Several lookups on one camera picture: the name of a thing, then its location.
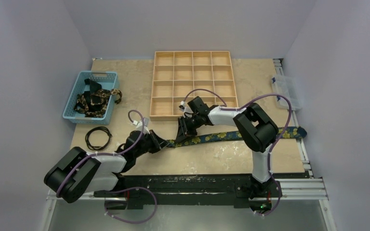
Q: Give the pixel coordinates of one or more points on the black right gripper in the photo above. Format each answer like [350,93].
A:
[186,126]

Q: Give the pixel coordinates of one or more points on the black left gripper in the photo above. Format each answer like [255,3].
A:
[157,143]

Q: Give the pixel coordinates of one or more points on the wooden compartment tray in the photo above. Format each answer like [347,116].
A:
[182,75]

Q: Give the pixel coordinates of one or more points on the blue floral tie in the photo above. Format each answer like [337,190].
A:
[288,133]

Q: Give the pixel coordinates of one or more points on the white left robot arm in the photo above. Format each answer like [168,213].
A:
[79,172]

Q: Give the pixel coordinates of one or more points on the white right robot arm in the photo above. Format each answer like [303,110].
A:
[257,129]

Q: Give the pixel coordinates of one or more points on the leopard print tie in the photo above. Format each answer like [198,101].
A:
[97,111]

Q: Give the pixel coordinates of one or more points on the blue plastic basket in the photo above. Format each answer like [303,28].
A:
[108,80]

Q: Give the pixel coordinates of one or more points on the black tie in basket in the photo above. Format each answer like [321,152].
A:
[92,96]

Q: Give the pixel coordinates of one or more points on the clear plastic box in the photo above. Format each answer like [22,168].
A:
[286,86]

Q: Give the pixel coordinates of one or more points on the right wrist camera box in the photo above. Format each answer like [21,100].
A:
[183,107]

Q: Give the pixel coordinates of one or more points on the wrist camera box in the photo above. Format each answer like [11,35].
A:
[183,107]
[141,123]

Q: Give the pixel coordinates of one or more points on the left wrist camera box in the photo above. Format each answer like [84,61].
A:
[141,123]

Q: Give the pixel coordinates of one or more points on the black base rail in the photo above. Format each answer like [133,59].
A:
[236,190]

